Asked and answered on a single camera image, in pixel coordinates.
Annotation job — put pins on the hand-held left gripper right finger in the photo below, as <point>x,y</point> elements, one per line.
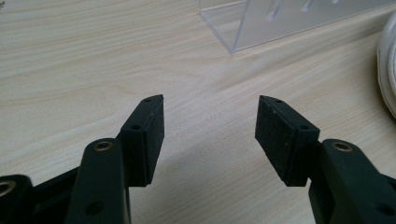
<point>285,143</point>

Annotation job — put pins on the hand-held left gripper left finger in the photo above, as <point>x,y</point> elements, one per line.
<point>141,146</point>

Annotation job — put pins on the clear acrylic stand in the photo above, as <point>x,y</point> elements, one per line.
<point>280,21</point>

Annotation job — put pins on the white round object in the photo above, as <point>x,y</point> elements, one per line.
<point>388,65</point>

